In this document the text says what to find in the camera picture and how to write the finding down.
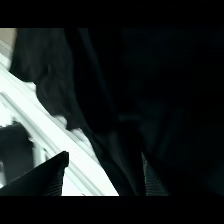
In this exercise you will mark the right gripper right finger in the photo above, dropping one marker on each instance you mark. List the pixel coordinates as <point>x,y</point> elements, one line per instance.
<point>153,181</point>

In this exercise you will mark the silver frame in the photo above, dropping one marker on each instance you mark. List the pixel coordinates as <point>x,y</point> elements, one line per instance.
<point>50,126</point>

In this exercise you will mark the black pants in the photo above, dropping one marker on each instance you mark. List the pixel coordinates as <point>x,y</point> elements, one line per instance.
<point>110,83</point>

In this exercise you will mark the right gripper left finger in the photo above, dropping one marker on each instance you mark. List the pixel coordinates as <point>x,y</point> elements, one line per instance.
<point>46,176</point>

